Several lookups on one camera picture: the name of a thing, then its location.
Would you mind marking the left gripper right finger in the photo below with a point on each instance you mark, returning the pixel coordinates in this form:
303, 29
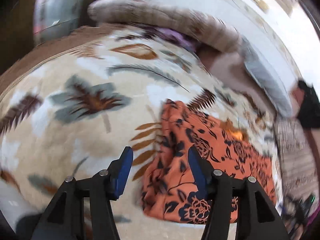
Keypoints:
257, 216

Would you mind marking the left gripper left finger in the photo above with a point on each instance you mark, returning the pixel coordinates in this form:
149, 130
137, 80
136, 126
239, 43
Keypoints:
64, 216

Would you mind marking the orange black floral garment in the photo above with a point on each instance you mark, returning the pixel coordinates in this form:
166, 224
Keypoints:
169, 191

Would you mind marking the striped beige flat pillow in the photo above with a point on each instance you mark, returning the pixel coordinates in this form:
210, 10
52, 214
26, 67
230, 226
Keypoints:
297, 163

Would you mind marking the black cloth on headboard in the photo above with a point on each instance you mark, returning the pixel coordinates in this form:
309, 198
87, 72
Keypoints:
309, 113

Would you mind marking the cream leaf-pattern blanket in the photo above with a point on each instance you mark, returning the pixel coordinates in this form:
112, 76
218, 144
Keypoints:
86, 97

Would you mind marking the grey pillow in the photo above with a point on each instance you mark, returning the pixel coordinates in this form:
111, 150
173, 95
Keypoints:
266, 78

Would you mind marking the pink bed headboard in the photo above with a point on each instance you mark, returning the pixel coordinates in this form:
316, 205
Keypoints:
230, 69

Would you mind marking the purple cloth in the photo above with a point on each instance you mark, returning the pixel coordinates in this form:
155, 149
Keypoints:
174, 37

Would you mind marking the striped beige bolster pillow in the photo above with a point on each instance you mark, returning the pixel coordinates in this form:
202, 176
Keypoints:
198, 25

